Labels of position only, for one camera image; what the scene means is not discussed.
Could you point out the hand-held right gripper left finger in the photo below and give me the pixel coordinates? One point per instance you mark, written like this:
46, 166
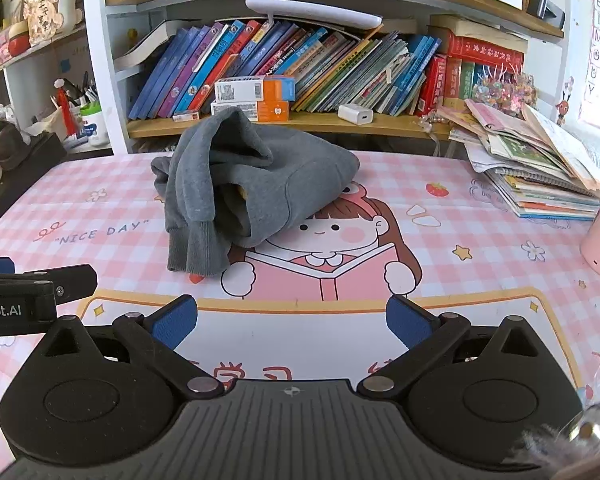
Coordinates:
177, 322

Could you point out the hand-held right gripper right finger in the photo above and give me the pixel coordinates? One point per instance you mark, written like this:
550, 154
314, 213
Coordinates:
410, 322

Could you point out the grey sweatshirt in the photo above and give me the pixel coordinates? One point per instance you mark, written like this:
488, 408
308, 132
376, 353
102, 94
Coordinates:
280, 170

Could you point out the pink checked cartoon table mat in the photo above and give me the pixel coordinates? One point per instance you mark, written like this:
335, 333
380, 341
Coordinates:
480, 240

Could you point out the black bag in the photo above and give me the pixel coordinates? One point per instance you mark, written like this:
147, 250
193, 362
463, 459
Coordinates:
25, 160

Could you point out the white green pen holder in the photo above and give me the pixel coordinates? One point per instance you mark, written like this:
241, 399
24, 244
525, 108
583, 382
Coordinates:
92, 127

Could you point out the stack of booklets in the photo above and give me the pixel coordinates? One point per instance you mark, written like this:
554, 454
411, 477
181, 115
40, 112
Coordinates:
530, 180

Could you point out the small red white box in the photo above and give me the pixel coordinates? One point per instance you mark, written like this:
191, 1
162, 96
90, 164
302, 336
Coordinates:
186, 117

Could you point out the white charger plug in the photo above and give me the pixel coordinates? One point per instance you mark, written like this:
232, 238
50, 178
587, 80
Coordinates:
355, 115

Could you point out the white wooden bookshelf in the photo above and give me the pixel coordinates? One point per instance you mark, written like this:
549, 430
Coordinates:
330, 122

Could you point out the white side shelf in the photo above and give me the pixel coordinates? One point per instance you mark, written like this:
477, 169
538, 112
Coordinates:
40, 49

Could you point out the white orange blue carton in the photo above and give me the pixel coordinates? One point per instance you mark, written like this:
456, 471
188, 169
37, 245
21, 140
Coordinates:
240, 90

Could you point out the colourful sequin ornament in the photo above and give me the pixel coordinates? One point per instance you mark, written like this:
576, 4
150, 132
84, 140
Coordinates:
505, 90

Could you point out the rabbit decoration card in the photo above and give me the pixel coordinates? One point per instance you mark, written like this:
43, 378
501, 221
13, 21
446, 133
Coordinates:
45, 10

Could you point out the row of colourful books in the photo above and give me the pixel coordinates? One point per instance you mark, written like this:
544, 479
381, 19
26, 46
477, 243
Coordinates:
330, 70

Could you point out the red thick dictionaries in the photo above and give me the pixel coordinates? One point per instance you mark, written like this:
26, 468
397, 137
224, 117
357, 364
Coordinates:
480, 50

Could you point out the white lamp bar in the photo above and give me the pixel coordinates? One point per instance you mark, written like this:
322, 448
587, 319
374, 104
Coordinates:
320, 12

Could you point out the black small device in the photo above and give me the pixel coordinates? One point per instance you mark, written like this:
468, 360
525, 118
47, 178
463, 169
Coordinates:
542, 2

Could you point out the cartoon wall sticker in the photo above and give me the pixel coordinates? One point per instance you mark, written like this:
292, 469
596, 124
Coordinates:
562, 107

